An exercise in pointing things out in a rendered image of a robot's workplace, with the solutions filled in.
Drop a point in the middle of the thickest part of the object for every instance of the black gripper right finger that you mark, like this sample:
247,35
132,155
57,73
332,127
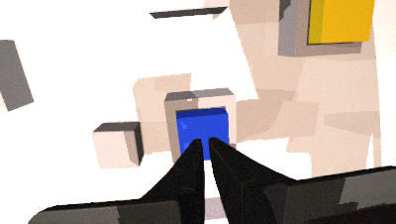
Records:
253,193

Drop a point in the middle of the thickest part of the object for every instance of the yellow button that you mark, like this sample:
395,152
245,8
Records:
323,27

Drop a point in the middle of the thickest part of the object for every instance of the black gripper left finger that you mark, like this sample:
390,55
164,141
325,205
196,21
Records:
178,198

